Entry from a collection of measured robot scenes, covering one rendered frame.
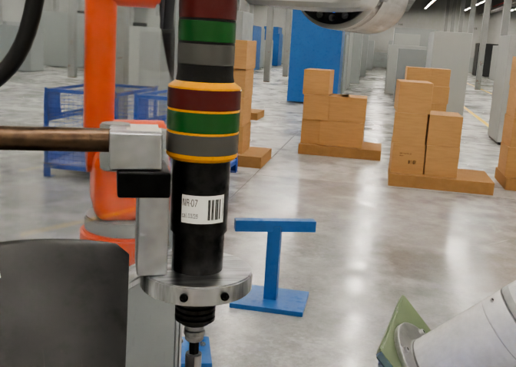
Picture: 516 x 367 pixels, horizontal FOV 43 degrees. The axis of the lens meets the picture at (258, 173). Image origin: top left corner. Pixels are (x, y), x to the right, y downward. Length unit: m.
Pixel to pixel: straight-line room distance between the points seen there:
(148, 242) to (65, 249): 0.19
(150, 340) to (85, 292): 1.36
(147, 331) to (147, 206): 1.50
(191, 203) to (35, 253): 0.22
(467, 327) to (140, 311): 0.97
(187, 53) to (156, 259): 0.12
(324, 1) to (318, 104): 9.17
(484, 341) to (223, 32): 0.82
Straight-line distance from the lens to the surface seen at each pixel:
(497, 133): 12.61
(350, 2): 0.52
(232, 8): 0.38
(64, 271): 0.57
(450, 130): 8.01
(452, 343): 1.13
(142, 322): 1.85
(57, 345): 0.53
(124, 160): 0.38
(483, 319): 1.11
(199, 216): 0.39
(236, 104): 0.38
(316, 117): 9.71
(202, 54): 0.38
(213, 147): 0.38
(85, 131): 0.39
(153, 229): 0.39
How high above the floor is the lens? 1.60
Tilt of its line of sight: 11 degrees down
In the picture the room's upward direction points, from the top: 3 degrees clockwise
